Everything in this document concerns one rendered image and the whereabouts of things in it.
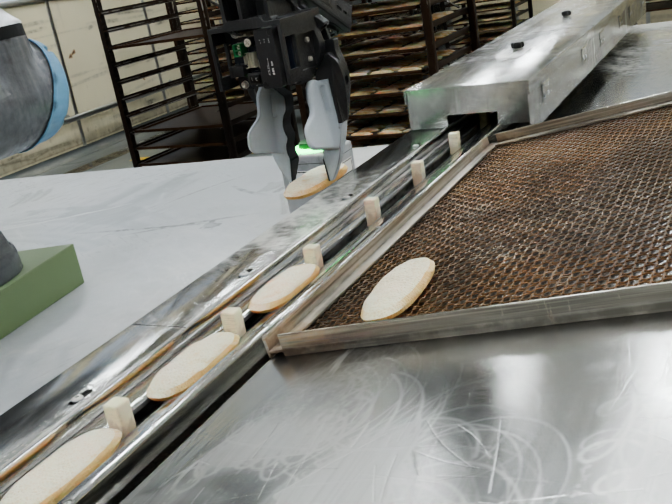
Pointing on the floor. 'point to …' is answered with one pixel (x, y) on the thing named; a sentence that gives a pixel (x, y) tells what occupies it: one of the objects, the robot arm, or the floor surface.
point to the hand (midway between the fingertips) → (313, 164)
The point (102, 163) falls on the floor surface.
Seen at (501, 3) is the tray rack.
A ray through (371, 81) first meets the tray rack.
